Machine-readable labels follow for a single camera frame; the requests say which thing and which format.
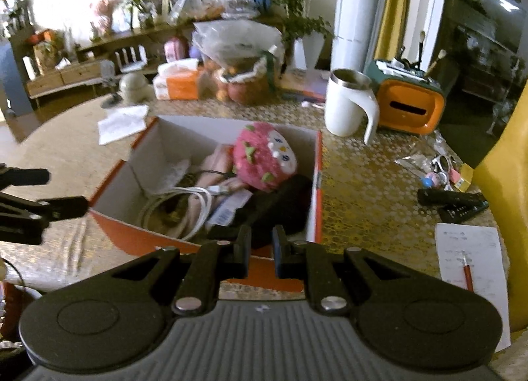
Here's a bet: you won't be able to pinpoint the clear plastic wrapper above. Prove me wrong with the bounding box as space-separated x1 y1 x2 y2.
394 146 434 171
429 133 448 159

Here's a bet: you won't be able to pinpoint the orange white cardboard box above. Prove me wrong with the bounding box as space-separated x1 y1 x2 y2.
88 115 323 293

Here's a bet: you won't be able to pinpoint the black remote control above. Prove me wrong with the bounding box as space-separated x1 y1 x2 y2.
417 188 489 206
437 201 489 224

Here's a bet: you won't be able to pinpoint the orange tissue pack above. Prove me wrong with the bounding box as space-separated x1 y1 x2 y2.
152 58 207 101

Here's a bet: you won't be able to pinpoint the red pen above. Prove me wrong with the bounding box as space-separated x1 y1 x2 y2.
462 252 475 292

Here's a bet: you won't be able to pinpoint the white charging cable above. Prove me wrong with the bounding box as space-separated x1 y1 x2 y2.
138 185 225 241

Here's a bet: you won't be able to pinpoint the white paper sheet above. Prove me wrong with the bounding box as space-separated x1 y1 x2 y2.
97 105 149 146

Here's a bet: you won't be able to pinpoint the white standing air conditioner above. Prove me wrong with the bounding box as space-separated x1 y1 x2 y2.
332 0 376 74

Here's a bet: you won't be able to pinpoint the pink bottle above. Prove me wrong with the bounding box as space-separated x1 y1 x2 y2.
164 38 184 62

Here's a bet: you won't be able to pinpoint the plastic bag of fruit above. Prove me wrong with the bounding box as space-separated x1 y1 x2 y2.
192 18 283 103

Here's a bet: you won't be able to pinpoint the wooden sideboard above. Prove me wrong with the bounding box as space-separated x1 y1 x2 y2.
8 14 285 109

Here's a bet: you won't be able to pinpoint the white notepad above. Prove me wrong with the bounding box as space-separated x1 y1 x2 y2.
434 222 512 353

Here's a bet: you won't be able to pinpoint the small yellow box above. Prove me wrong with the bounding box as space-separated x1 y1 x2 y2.
454 164 475 192

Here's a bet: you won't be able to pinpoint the pink plush toy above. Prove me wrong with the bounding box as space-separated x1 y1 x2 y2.
231 121 298 192

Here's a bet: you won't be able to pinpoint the wooden chair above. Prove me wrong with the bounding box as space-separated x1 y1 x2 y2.
111 45 149 74

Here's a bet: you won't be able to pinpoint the pink beige handbag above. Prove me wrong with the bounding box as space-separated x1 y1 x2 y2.
165 144 248 241

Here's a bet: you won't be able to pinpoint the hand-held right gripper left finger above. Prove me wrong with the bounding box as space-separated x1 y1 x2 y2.
109 224 253 316

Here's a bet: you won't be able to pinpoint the pink artificial flowers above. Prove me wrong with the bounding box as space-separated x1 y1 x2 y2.
94 0 120 33

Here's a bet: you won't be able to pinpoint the white sunglasses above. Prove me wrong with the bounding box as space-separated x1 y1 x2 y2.
431 155 458 175

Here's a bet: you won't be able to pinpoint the orange green tissue organizer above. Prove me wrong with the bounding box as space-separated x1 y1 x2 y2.
365 57 448 135

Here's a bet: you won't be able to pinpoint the white mug with handle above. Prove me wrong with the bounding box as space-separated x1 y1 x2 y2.
324 68 380 145

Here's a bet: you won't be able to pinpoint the clear plastic storage case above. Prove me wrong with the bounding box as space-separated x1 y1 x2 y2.
280 67 331 103

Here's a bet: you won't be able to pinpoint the yellow chair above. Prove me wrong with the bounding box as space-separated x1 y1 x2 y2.
472 0 528 334

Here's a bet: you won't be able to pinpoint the yellow curtain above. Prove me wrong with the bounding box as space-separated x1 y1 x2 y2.
373 0 419 62

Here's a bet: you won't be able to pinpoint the white round jar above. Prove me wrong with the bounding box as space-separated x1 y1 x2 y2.
119 72 154 103

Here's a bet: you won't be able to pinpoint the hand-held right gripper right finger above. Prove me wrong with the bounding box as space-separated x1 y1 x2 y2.
271 225 413 316

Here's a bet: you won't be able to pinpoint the dark glass cabinet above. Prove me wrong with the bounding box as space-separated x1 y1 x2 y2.
437 0 528 155

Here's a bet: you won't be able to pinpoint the black cloth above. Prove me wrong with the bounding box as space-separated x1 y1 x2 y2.
206 175 314 250

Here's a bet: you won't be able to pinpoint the potted green plant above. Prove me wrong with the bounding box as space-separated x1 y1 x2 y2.
243 0 337 72

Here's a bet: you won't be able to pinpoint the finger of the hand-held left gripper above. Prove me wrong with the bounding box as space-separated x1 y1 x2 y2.
0 194 90 246
0 167 51 192

